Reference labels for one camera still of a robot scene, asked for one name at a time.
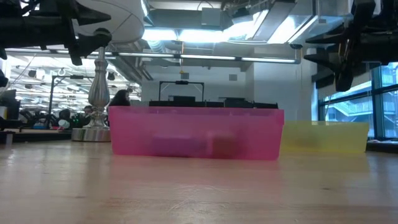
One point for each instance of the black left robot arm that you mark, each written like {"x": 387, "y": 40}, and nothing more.
{"x": 28, "y": 31}

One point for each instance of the silver lamp base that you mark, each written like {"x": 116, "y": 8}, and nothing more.
{"x": 99, "y": 93}

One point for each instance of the long ceiling light strip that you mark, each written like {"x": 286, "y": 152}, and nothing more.
{"x": 205, "y": 57}

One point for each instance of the silver ventilation duct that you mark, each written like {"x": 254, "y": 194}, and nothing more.
{"x": 323, "y": 21}

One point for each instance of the grey ceiling box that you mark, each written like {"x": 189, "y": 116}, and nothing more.
{"x": 211, "y": 17}

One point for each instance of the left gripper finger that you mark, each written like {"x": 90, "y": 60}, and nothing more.
{"x": 81, "y": 46}
{"x": 87, "y": 14}

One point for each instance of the yellow translucent plastic bin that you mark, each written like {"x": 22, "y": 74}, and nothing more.
{"x": 326, "y": 137}

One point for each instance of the dark background workbench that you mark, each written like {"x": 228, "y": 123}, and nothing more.
{"x": 236, "y": 102}

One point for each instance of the person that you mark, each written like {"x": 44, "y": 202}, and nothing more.
{"x": 119, "y": 98}
{"x": 65, "y": 114}
{"x": 88, "y": 109}

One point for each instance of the ceiling security camera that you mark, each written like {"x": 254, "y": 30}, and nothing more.
{"x": 295, "y": 46}

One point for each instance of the dark neighbouring table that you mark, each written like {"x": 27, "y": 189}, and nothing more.
{"x": 37, "y": 137}

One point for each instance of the black framed window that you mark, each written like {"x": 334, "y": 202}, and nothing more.
{"x": 351, "y": 109}

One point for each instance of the black background stand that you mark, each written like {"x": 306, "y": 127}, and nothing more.
{"x": 51, "y": 99}

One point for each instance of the pink translucent plastic bin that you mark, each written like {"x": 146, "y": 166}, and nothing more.
{"x": 186, "y": 123}

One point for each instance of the rectangular ceiling light panel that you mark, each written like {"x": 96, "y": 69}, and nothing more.
{"x": 186, "y": 35}

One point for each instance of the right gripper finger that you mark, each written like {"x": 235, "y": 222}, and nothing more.
{"x": 329, "y": 64}
{"x": 332, "y": 38}

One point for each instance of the black gantry frame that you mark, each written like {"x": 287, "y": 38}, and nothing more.
{"x": 182, "y": 82}

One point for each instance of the white lamp shade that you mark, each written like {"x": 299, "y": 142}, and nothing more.
{"x": 124, "y": 21}

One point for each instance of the dark monitor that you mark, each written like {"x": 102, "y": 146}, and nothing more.
{"x": 9, "y": 105}

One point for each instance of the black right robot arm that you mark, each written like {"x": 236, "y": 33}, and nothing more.
{"x": 379, "y": 46}

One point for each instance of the small grey wall box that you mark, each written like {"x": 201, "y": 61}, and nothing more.
{"x": 233, "y": 77}
{"x": 185, "y": 75}

